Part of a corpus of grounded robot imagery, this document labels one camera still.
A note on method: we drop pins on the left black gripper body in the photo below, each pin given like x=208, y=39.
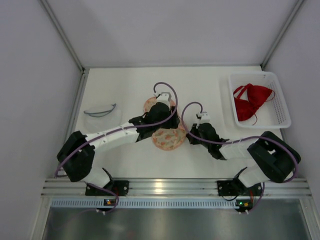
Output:
x=172, y=122

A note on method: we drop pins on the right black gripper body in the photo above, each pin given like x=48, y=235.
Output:
x=194, y=136

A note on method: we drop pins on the pink floral mesh laundry bag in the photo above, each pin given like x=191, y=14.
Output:
x=166, y=139

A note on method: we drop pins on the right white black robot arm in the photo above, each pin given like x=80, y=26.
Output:
x=273, y=159

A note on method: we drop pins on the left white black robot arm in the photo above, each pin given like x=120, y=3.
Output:
x=78, y=154

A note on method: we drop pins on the red bra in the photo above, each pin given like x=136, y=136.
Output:
x=249, y=98

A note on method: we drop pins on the clear plastic dome insert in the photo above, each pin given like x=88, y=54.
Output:
x=102, y=117

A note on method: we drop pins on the white plastic basket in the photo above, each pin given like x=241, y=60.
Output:
x=271, y=115

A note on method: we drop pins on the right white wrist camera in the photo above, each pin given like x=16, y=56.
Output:
x=202, y=117

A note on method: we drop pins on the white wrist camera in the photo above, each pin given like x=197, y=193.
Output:
x=163, y=97
x=202, y=117

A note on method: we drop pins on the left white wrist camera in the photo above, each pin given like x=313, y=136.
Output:
x=163, y=97

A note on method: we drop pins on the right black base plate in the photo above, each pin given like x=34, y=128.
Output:
x=235, y=188

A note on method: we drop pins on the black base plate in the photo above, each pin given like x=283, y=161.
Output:
x=235, y=188
x=118, y=187

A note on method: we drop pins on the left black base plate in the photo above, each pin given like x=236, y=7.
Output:
x=118, y=187

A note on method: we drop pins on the aluminium mounting rail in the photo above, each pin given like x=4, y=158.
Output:
x=175, y=187

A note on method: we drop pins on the grey slotted cable duct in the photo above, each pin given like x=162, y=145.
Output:
x=149, y=203

